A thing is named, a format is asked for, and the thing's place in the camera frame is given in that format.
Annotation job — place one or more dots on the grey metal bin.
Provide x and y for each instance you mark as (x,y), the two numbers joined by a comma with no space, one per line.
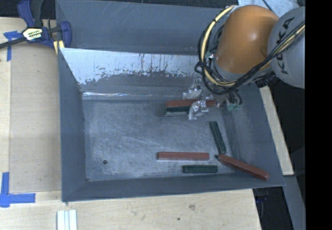
(129,133)

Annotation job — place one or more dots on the dark green flat block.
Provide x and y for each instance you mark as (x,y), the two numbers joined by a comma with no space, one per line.
(218,137)
(199,169)
(177,111)

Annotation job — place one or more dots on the red-brown flat block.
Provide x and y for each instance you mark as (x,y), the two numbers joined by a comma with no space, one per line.
(179,103)
(182,156)
(243,166)

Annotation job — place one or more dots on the black cylinder on white bracket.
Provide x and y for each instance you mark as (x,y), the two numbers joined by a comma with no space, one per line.
(264,81)

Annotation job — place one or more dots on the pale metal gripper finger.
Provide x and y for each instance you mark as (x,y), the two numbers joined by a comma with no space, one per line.
(198,109)
(194,91)

